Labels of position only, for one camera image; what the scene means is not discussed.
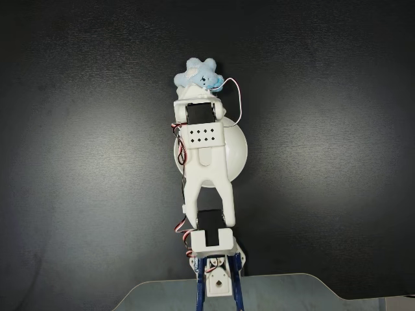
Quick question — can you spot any skyblue plush doll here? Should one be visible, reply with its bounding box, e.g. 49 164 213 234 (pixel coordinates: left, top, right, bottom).
174 57 225 95

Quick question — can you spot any white ceramic bowl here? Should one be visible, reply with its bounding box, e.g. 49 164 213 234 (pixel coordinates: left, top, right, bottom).
173 116 250 189

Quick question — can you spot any blue table clamp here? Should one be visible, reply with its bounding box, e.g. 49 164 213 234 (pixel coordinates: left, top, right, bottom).
228 251 247 311
194 255 208 311

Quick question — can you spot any red white gripper cable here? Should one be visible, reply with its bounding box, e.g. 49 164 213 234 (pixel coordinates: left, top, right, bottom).
212 77 244 126

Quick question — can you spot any red black servo cable bundle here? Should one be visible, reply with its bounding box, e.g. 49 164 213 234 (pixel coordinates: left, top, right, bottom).
171 122 195 257

